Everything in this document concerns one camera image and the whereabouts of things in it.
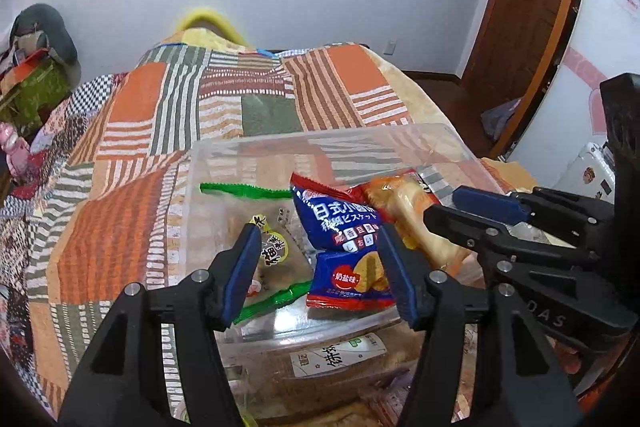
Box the pink plush toy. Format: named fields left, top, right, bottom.
left=0, top=122, right=29, bottom=179

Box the pile of clothes and bags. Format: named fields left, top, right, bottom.
left=1, top=3, right=78, bottom=136

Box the patchwork striped bed quilt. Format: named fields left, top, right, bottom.
left=0, top=26, right=542, bottom=427

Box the green label snack packet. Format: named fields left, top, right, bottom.
left=290, top=333, right=387, bottom=378

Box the green-edged clear snack bag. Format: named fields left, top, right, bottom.
left=200, top=182, right=314, bottom=323

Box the white suitcase with stickers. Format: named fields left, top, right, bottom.
left=554, top=142, right=615, bottom=204

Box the brown wooden door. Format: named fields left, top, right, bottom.
left=451, top=0, right=577, bottom=158

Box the blue biscuit snack bag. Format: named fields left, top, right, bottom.
left=290, top=173, right=394, bottom=312

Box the orange-label long cake pack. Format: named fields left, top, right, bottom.
left=359, top=170, right=470, bottom=275

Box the yellow headboard cushion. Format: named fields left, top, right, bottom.
left=176, top=8, right=248, bottom=46

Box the clear plastic storage box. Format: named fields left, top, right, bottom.
left=183, top=122, right=507, bottom=348

